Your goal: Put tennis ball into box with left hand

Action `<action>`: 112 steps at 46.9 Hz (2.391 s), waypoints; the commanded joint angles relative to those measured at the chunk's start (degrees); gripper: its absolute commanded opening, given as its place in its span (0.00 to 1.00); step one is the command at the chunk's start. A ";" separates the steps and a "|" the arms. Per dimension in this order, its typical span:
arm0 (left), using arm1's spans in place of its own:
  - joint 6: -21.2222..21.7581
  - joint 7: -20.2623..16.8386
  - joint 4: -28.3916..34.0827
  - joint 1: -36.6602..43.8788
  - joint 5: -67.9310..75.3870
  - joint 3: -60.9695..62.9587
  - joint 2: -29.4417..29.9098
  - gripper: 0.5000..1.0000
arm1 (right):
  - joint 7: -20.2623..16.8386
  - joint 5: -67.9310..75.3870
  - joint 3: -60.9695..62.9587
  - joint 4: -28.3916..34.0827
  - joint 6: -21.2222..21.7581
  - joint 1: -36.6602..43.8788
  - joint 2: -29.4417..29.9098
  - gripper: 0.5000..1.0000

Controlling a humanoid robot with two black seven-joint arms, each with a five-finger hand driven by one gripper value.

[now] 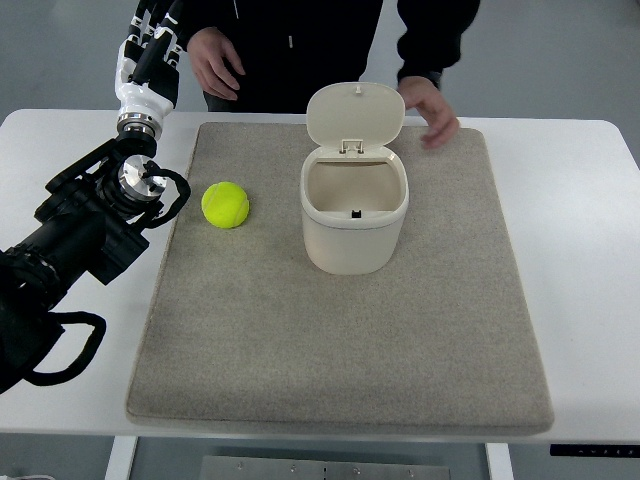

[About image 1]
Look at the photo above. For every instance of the person's right hand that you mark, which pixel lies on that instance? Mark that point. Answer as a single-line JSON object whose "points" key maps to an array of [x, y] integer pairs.
{"points": [[215, 63]]}

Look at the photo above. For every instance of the person's left hand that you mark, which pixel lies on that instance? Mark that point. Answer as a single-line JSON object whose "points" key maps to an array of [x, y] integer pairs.
{"points": [[421, 94]]}

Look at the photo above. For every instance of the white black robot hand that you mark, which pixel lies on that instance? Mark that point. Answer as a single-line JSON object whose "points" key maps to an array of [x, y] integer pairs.
{"points": [[147, 77]]}

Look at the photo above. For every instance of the yellow tennis ball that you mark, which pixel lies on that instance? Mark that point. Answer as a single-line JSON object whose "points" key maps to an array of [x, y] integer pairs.
{"points": [[225, 205]]}

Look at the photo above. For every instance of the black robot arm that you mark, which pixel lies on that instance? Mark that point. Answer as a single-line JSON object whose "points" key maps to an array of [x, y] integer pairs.
{"points": [[92, 222]]}

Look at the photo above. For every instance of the person in black jacket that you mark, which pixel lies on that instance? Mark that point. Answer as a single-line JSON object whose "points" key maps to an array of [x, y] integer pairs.
{"points": [[288, 50]]}

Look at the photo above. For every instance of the beige lidded plastic bin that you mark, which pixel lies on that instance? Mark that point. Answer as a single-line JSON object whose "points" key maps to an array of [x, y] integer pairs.
{"points": [[354, 190]]}

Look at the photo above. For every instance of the grey felt mat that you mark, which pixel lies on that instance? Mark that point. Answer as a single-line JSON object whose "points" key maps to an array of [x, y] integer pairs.
{"points": [[245, 332]]}

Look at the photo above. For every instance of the black table control panel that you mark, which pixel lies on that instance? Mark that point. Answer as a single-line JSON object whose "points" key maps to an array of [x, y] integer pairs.
{"points": [[595, 450]]}

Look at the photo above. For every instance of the white table frame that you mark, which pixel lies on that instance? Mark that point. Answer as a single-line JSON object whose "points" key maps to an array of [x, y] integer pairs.
{"points": [[124, 449]]}

